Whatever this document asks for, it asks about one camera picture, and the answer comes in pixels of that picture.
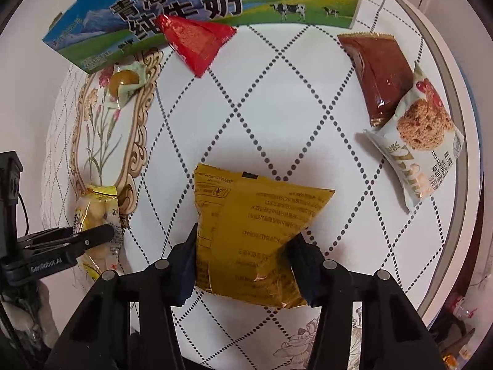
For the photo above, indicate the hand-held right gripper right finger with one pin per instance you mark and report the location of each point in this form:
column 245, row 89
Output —
column 306, row 266

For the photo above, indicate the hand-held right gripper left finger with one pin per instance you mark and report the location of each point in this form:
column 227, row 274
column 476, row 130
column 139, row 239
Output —
column 188, row 268

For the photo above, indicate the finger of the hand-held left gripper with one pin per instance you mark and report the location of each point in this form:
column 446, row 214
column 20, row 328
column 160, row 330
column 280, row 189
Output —
column 94, row 237

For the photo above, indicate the clear yellow snack packet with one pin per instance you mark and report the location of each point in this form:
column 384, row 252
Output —
column 96, row 212

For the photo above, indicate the mustard yellow snack packet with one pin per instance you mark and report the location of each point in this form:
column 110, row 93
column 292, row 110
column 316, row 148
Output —
column 250, row 219

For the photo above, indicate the blue printed cardboard box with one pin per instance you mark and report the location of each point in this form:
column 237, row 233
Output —
column 96, row 34

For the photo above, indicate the white diamond pattern blanket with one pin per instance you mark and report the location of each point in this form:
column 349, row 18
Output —
column 269, row 123

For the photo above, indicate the colourful clutter pile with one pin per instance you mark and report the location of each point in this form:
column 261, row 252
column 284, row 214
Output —
column 462, row 308

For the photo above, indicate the white cookie packet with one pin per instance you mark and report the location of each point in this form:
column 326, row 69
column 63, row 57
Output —
column 420, row 135

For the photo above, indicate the brown snack packet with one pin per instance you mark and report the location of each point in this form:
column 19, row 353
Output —
column 377, row 69

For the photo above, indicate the red triangular snack packet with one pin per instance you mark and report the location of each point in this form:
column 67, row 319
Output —
column 196, row 42

